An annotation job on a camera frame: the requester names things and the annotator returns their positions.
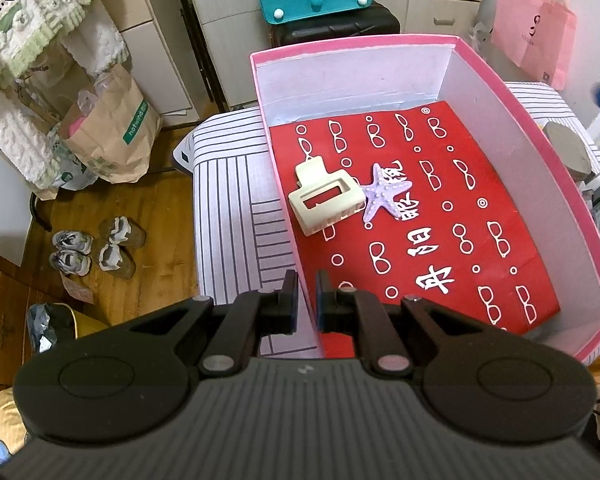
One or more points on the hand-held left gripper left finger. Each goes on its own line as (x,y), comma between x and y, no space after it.
(289,305)

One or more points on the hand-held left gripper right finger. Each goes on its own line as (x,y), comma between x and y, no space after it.
(325,305)

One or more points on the pink cardboard box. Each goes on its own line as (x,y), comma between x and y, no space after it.
(355,75)

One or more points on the pink shopping bag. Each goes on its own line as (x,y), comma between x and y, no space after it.
(530,35)

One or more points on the striped bedsheet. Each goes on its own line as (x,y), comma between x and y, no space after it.
(230,200)

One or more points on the purple starfish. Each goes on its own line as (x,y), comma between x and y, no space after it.
(380,195)

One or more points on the red printed paper sheet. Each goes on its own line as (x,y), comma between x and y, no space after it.
(430,240)

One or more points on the cream hair claw clip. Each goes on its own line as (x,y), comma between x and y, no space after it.
(310,172)

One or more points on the paper tag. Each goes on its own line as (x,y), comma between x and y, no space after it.
(79,292)

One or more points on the grey sneaker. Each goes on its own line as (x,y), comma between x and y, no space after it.
(72,241)
(70,262)

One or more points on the trash bin with black bag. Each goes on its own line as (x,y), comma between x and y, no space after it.
(55,325)

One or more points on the brown paper bag green print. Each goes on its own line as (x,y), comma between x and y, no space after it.
(115,130)

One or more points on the white plastic bag green print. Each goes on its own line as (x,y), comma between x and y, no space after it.
(72,175)

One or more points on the beige cabinet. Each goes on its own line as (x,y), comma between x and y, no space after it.
(240,20)

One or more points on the beige wardrobe door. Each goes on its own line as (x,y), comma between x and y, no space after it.
(150,45)

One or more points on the yellow cloth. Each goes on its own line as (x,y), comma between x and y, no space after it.
(0,415)

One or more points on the plain brown paper bag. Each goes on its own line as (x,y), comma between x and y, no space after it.
(55,80)

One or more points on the white green-trimmed quilt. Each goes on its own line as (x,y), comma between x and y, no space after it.
(20,20)

